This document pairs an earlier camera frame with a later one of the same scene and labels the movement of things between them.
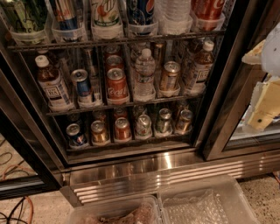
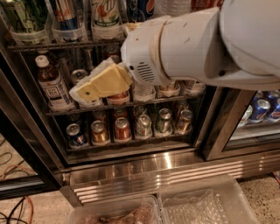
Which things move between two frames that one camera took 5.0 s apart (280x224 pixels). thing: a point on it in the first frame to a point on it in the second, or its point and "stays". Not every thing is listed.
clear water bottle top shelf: (173, 17) stays
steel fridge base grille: (94, 182) stays
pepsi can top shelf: (140, 12) stays
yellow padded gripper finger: (264, 105) to (108, 78)
